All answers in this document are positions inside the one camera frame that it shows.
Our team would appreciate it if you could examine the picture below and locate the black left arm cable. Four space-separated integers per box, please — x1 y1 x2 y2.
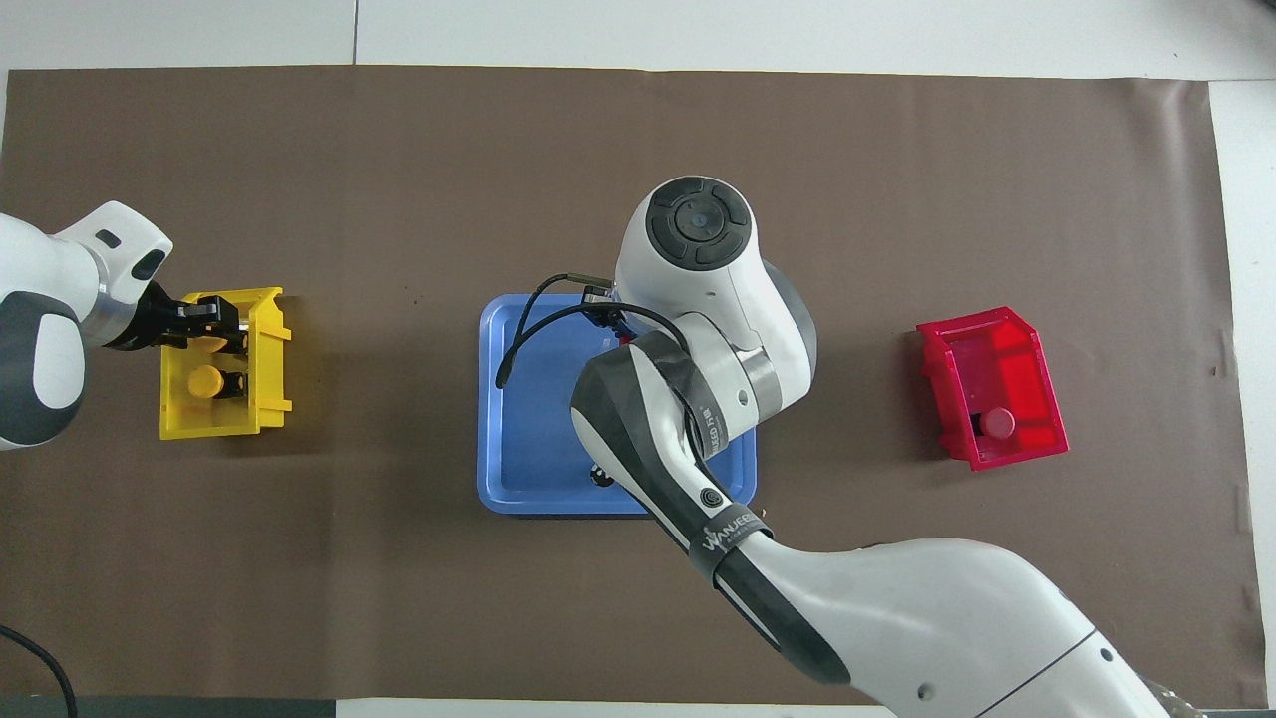
0 625 79 718

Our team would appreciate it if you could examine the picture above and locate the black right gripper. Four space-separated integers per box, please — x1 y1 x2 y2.
583 286 641 347

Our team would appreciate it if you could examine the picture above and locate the red plastic parts bin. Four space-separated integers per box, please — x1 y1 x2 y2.
915 306 1070 472

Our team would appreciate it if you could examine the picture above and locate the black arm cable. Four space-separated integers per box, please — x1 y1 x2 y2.
495 273 699 390
0 625 79 718

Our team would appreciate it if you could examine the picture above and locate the brown paper table mat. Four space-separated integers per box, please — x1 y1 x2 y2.
0 65 1269 709

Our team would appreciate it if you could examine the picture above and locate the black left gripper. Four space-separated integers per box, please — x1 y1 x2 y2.
103 281 250 357

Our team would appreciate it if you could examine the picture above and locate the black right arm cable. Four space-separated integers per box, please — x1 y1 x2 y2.
495 273 699 390

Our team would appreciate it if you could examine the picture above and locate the yellow plastic parts bin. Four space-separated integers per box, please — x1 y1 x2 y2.
159 287 294 441

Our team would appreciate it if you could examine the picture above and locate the blue plastic tray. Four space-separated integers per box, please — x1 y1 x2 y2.
477 293 758 516

